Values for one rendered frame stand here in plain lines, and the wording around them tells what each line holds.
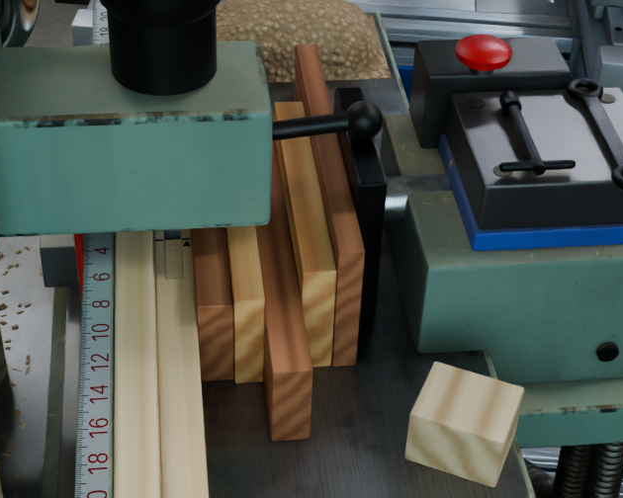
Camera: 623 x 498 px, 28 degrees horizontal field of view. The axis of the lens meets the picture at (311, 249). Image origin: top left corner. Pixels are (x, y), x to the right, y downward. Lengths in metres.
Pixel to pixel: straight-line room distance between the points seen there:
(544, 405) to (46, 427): 0.29
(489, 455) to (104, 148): 0.23
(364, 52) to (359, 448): 0.35
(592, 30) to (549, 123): 0.61
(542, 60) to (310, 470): 0.26
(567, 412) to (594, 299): 0.07
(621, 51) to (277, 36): 0.44
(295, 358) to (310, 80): 0.20
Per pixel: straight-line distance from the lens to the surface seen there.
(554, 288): 0.65
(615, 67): 1.19
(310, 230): 0.63
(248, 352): 0.62
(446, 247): 0.63
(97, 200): 0.61
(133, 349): 0.59
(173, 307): 0.62
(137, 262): 0.63
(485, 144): 0.64
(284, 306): 0.61
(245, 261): 0.62
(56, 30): 2.77
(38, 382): 0.79
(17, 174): 0.61
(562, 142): 0.65
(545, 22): 1.34
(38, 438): 0.76
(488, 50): 0.67
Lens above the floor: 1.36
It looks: 40 degrees down
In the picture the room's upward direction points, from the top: 3 degrees clockwise
